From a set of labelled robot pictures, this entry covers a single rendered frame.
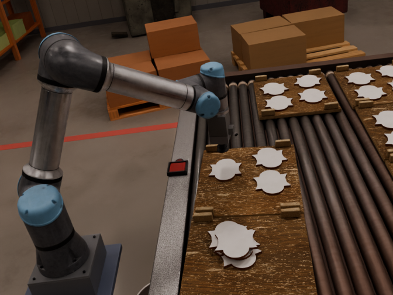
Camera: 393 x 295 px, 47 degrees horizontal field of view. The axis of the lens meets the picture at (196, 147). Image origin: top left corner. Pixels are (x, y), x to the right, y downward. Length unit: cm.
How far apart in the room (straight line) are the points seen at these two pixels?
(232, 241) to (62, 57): 67
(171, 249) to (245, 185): 35
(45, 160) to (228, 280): 61
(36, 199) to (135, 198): 199
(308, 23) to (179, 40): 138
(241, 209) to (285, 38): 322
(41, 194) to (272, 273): 66
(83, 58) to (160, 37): 343
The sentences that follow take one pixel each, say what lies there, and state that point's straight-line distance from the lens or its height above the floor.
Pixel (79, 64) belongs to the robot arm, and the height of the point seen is 151.
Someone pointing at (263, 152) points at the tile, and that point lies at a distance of 172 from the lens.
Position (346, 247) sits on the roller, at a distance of 136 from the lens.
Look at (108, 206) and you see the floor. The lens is 325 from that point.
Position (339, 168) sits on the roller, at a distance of 166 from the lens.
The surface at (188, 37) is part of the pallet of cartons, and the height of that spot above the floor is 54.
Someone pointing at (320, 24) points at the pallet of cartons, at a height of 39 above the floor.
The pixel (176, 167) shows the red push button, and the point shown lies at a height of 93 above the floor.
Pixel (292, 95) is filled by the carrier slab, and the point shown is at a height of 94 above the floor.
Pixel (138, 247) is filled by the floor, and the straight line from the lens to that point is 284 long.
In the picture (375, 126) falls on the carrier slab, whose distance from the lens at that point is 190.
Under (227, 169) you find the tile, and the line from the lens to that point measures 164.
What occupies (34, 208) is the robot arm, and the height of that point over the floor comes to 117.
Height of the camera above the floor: 185
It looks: 30 degrees down
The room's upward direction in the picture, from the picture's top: 9 degrees counter-clockwise
